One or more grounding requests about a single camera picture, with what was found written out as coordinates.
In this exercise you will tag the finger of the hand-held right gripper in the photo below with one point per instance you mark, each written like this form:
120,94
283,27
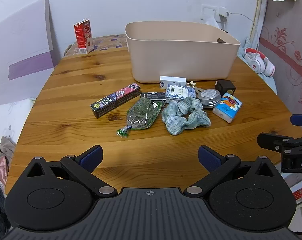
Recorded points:
300,119
268,140

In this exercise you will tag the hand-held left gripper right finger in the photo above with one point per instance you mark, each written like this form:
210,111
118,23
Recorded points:
209,158

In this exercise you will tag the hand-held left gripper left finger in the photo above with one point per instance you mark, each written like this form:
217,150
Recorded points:
92,158

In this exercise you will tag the green checked scrunchie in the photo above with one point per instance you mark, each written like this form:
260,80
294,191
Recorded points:
184,116

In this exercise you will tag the colourful pocket tissue pack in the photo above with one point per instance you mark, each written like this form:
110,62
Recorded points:
227,107

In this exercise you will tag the round metal tin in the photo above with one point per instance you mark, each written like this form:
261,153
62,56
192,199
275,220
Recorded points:
208,98

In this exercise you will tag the long purple patterned box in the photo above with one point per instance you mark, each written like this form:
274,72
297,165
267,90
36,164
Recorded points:
116,98

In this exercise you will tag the small black cube box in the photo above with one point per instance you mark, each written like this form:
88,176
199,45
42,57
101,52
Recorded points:
226,87

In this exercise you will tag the clear packet of green herbs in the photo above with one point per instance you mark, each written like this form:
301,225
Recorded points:
143,113

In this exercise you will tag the blue and white patterned box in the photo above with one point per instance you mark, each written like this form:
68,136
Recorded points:
180,92

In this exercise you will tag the slim black box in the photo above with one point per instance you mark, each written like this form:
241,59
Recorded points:
153,96

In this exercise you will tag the small white box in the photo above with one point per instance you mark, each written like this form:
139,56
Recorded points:
172,81

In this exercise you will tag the beige plastic storage bin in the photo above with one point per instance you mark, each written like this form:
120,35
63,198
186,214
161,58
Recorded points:
181,55

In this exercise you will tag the red patterned cloth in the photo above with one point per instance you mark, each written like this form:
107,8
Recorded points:
300,193

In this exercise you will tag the white and red headphones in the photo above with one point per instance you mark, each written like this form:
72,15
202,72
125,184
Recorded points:
259,62

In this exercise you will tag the pink floral headboard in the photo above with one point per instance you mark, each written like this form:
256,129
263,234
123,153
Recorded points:
288,45

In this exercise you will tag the small wooden clip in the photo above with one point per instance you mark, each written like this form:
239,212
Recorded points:
192,83

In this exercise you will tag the pink clothing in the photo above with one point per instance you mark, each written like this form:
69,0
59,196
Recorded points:
3,160

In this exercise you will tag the white bedding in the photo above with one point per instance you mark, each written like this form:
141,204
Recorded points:
8,117

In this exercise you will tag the brown floral cloth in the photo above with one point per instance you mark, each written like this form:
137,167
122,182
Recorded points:
108,41

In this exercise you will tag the red drink carton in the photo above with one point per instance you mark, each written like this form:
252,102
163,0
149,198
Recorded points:
83,36

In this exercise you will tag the white and purple board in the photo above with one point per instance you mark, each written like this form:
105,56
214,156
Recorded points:
18,52

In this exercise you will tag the white plug charger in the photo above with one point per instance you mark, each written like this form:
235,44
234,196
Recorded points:
223,12

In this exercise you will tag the white wall socket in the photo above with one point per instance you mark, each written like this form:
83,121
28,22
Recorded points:
208,11

